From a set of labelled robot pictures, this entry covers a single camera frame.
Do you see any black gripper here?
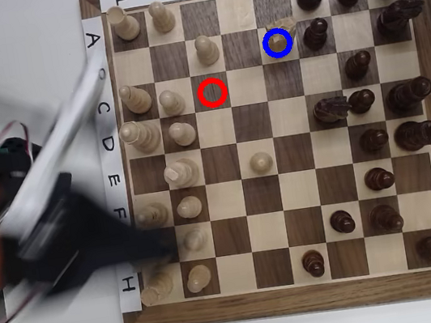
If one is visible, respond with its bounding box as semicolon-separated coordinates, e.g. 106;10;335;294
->
0;156;183;301

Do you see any light wooden knight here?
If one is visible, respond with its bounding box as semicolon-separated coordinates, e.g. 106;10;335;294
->
262;15;303;60

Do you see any light wooden bishop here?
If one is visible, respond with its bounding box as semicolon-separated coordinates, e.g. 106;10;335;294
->
117;81;154;118
131;200;171;231

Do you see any light wooden rook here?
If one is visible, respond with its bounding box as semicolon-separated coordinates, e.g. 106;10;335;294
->
105;2;143;45
135;266;177;308

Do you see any light wooden pawn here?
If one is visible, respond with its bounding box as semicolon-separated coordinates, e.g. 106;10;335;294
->
147;0;178;36
167;119;198;150
157;87;188;118
194;32;222;68
183;262;216;295
179;226;211;254
175;193;205;221
247;150;275;176

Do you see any white letter label strip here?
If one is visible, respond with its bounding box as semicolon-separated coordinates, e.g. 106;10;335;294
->
75;15;148;314

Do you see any light wooden king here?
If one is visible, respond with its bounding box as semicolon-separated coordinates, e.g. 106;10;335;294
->
161;155;203;191

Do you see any light wooden queen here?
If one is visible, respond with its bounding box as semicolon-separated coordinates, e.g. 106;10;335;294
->
117;117;164;158

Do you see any wooden chessboard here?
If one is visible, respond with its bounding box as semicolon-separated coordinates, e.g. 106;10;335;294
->
72;0;431;323

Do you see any dark wooden knight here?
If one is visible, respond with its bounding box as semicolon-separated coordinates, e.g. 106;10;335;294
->
311;93;355;128
372;0;431;43

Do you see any dark wooden king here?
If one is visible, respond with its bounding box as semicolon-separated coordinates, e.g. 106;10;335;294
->
391;117;431;155

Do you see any dark wooden queen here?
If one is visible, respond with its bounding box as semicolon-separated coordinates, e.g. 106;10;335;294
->
382;74;431;117

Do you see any red white servo wire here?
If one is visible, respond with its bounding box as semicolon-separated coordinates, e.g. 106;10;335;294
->
0;277;58;323
0;119;33;158

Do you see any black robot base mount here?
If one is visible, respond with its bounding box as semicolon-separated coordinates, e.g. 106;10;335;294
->
0;133;48;180

